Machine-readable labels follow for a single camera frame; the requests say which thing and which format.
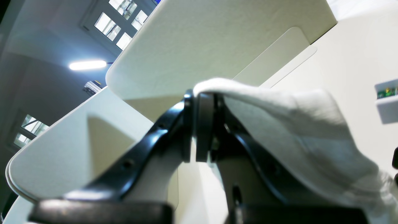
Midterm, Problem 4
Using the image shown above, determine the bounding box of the grey partition panel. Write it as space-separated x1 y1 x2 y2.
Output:
5 87 183 203
106 0 337 121

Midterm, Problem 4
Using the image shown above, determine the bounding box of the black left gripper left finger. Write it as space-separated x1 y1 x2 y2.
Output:
28 90 194 224

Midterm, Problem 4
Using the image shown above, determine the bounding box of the white printed t-shirt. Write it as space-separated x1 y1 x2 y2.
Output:
193 78 397 224

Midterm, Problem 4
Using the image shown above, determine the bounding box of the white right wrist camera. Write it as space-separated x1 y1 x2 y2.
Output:
374 79 398 124

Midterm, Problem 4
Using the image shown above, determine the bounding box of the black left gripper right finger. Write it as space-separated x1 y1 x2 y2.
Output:
196 93 368 224

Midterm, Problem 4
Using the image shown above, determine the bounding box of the grey front partition panel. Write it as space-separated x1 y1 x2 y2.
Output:
5 87 183 203

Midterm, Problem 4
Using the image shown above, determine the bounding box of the grey right partition panel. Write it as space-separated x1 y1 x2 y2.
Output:
106 0 337 121

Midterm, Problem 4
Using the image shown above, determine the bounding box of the ceiling light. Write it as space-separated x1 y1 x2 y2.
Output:
69 60 108 71

